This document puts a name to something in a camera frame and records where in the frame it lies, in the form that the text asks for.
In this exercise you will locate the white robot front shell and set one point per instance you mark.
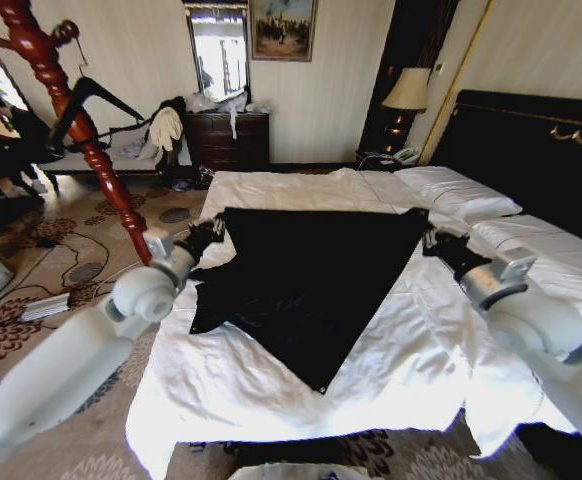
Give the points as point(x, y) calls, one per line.
point(296, 472)

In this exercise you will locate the upholstered bench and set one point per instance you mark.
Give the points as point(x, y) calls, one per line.
point(121, 160)

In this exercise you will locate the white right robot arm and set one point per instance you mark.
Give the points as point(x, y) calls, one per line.
point(536, 320)

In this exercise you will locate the black clothes hanger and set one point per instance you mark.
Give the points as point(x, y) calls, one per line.
point(85, 90)

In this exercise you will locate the dark wooden dresser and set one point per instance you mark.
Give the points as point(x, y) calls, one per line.
point(221, 142)

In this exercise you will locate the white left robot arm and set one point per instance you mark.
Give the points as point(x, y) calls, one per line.
point(71, 350)

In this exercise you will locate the white sheet on adjoining bed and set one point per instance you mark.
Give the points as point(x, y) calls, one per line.
point(561, 260)

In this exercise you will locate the white pillow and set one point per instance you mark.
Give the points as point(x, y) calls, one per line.
point(451, 192)

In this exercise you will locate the white bed duvet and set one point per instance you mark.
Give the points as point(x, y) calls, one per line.
point(251, 380)

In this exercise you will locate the white telephone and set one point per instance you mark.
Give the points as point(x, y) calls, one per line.
point(407, 155)

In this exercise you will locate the dark wooden headboard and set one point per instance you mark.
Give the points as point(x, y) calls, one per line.
point(516, 160)

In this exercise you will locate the black garment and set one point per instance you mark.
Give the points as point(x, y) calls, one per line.
point(311, 280)

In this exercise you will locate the clear plastic bags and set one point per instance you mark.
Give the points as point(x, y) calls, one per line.
point(206, 102)

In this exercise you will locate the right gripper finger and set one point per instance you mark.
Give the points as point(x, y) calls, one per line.
point(430, 248)
point(436, 233)

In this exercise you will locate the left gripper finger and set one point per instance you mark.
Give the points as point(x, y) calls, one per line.
point(219, 236)
point(208, 223)

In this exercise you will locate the table lamp with cream shade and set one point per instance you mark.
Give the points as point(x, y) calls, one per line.
point(407, 92)

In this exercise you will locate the wall mirror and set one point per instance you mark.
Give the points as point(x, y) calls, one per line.
point(221, 55)

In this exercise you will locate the person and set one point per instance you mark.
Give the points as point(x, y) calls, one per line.
point(21, 140)

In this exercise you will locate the red wooden coat rack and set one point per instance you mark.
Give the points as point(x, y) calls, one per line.
point(97, 157)

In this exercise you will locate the silver power strip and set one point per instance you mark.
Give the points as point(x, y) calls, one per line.
point(46, 307)

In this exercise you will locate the cream clothes pile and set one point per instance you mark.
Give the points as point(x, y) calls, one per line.
point(163, 127)

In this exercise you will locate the dark nightstand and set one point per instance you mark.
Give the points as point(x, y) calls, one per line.
point(373, 161)

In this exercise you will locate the framed painting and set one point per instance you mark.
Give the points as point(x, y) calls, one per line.
point(282, 30)

